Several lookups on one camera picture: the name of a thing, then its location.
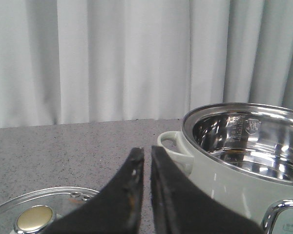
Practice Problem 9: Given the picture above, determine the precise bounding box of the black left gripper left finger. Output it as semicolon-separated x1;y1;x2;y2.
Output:
44;148;144;234

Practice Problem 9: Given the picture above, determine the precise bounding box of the white pleated curtain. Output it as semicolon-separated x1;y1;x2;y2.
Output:
0;0;293;128

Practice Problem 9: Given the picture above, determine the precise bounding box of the pale green electric cooking pot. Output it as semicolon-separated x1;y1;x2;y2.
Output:
157;102;293;234

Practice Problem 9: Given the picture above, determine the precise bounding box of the glass pot lid steel rim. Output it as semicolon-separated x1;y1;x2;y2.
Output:
0;187;99;234

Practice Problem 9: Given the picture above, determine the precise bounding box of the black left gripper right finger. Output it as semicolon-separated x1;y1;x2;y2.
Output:
150;146;263;234

